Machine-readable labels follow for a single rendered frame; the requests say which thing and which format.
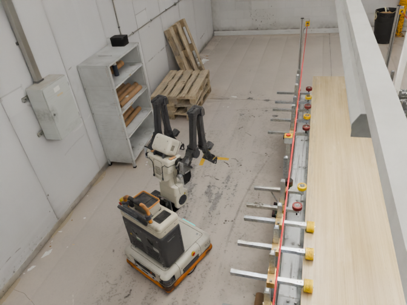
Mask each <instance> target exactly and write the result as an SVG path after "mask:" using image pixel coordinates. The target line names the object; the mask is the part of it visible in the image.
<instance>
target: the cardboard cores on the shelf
mask: <svg viewBox="0 0 407 305"><path fill-rule="evenodd" d="M116 64H117V68H118V69H120V68H121V67H123V66H124V62H123V61H119V62H118V61H117V62H116ZM110 70H111V74H113V73H114V72H113V67H112V66H110ZM141 89H142V85H139V84H138V83H137V82H134V83H133V84H132V85H131V84H130V83H127V84H126V85H125V84H124V83H122V84H121V85H120V86H119V87H118V88H116V92H117V96H118V99H119V103H120V106H121V108H122V107H123V106H124V105H125V104H126V103H127V102H128V101H129V100H130V99H132V98H133V97H134V96H135V95H136V94H137V93H138V92H139V91H140V90H141ZM140 110H141V107H140V106H137V107H136V109H135V110H134V108H132V106H130V107H129V108H128V109H127V110H126V112H124V113H123V117H124V122H125V126H126V127H127V126H128V125H129V124H130V123H131V121H132V120H133V119H134V118H135V117H136V115H137V114H138V113H139V112H140Z"/></svg>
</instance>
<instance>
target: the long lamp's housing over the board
mask: <svg viewBox="0 0 407 305"><path fill-rule="evenodd" d="M335 4H336V13H337V22H338V28H339V37H340V46H341V52H342V61H343V70H344V76H345V85H346V95H347V100H348V109H349V119H350V124H351V137H366V138H371V133H370V130H369V124H368V118H367V115H366V110H365V104H364V100H363V95H362V89H361V86H360V81H359V75H358V71H357V65H356V60H355V57H354V51H353V47H352V42H351V37H350V33H349V28H348V22H347V18H346V13H345V8H344V4H343V0H335Z"/></svg>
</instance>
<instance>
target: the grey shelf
mask: <svg viewBox="0 0 407 305"><path fill-rule="evenodd" d="M137 49H138V50H137ZM111 55H112V56H111ZM140 60H141V61H140ZM117 61H118V62H119V61H123V62H124V66H123V67H121V68H120V69H118V71H119V76H114V73H113V74H111V70H110V66H112V65H113V64H114V63H115V62H117ZM141 66H142V67H141ZM77 68H78V72H79V75H80V77H81V81H82V84H83V86H84V90H85V93H86V96H87V99H88V103H89V105H90V108H91V112H92V114H93V117H94V121H95V124H96V127H97V129H98V133H99V136H100V138H101V142H102V145H103V148H104V151H105V155H106V157H107V160H108V165H109V166H111V165H112V163H110V162H122V163H132V164H133V168H136V167H137V166H136V162H135V160H136V158H137V157H138V155H139V153H140V152H141V151H142V150H143V149H144V146H146V145H147V143H148V142H149V141H150V139H151V138H152V136H153V132H154V123H153V122H154V114H153V107H152V104H151V98H150V93H149V89H148V84H147V78H146V75H145V70H144V64H143V60H142V55H141V49H140V46H139V43H138V42H129V44H127V45H126V46H124V47H112V45H111V43H110V44H108V45H107V46H106V47H104V48H103V49H101V50H99V51H98V52H97V53H95V54H94V55H92V56H90V57H89V58H88V59H86V60H84V61H83V62H81V63H80V64H79V65H77ZM105 68H106V69H105ZM144 80H145V81H144ZM134 82H137V83H138V84H139V85H142V89H141V90H140V91H139V92H138V93H137V94H136V95H135V96H134V97H133V98H132V99H130V100H129V101H128V102H127V103H126V104H125V105H124V106H123V107H122V108H121V106H120V103H119V99H118V96H117V92H116V88H118V87H119V86H120V85H121V84H122V83H124V84H125V85H126V84H127V83H130V84H131V85H132V84H133V83H134ZM147 94H148V95H147ZM148 100H149V101H148ZM130 106H132V108H134V110H135V109H136V107H137V106H140V107H141V110H140V112H139V113H138V114H137V115H136V117H135V118H134V119H133V120H132V121H131V123H130V124H129V125H128V126H127V127H126V126H125V122H124V117H123V113H124V112H126V110H127V109H128V108H129V107H130ZM151 114H152V115H151ZM152 117H153V118H152Z"/></svg>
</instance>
